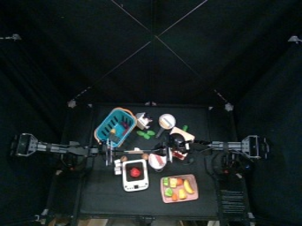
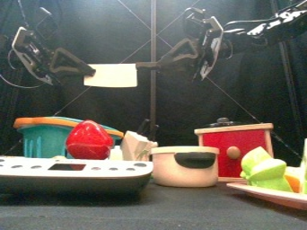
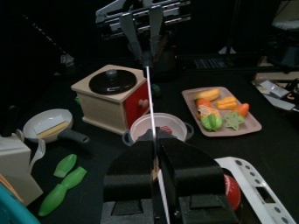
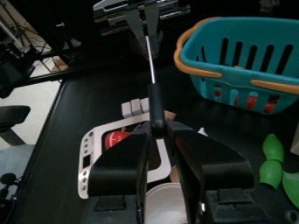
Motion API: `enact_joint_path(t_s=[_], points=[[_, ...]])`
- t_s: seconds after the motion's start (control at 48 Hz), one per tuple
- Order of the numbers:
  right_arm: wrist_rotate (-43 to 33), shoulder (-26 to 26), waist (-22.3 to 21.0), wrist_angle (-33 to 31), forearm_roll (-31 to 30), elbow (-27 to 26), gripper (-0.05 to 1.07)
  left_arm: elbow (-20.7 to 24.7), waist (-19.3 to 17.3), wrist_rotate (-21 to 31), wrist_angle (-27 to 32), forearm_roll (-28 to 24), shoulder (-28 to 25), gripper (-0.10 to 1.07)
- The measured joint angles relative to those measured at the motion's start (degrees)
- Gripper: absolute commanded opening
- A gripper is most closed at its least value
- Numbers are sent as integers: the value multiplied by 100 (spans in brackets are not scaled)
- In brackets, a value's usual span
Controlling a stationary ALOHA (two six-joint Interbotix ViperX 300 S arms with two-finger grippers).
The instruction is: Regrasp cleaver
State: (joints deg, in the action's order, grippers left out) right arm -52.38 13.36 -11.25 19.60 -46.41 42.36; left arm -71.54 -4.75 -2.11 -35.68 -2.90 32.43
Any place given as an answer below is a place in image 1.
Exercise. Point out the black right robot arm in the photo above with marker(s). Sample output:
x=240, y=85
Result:
x=235, y=145

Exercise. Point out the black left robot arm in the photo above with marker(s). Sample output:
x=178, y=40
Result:
x=51, y=147

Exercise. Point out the small brown toy ball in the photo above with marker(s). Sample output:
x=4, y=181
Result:
x=146, y=156
x=123, y=158

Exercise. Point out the wooden cutting board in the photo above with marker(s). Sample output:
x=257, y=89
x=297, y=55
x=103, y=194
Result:
x=183, y=133

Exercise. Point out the red strawberry cake slice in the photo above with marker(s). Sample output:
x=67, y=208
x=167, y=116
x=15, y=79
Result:
x=179, y=155

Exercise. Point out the white toy cube stack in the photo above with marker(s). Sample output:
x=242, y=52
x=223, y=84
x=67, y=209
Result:
x=116, y=167

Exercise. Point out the small green toy piece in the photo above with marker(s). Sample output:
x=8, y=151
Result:
x=184, y=128

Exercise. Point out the green toy leaf vegetable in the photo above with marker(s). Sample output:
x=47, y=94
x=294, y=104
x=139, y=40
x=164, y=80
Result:
x=146, y=134

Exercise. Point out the yellow toy in basket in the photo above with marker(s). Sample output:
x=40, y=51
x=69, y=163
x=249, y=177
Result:
x=112, y=131

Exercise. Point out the blue basket orange rim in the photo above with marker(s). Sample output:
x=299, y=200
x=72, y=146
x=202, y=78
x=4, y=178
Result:
x=115, y=126

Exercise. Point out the dark red toy in basket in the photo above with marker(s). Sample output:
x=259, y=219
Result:
x=124, y=125

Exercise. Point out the white kitchen scale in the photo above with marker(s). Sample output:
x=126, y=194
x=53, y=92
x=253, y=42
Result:
x=135, y=175

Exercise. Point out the small white toy appliance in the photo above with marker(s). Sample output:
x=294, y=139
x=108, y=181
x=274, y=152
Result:
x=143, y=120

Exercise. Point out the light green toy vegetable slice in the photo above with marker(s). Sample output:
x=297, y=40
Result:
x=166, y=181

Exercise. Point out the yellow toy corn piece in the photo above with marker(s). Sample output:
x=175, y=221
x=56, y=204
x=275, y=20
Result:
x=172, y=182

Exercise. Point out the orange toy food piece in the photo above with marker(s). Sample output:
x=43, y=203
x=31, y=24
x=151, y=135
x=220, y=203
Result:
x=179, y=181

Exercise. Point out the pink food tray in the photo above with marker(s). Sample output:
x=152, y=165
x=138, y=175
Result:
x=179, y=188

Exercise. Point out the yellow toy banana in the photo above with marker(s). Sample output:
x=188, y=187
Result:
x=188, y=186

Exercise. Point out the green toy pepper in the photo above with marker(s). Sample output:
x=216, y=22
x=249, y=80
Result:
x=168, y=192

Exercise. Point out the yellow toy food chunk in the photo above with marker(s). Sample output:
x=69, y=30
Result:
x=182, y=194

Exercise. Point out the orange toy carrot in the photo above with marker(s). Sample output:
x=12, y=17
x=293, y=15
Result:
x=175, y=197

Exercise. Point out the white printed label sticker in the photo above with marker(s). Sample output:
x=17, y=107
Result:
x=231, y=200

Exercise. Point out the grey frame corner bracket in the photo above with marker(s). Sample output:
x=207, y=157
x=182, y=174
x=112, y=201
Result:
x=71, y=103
x=15, y=37
x=294, y=39
x=228, y=106

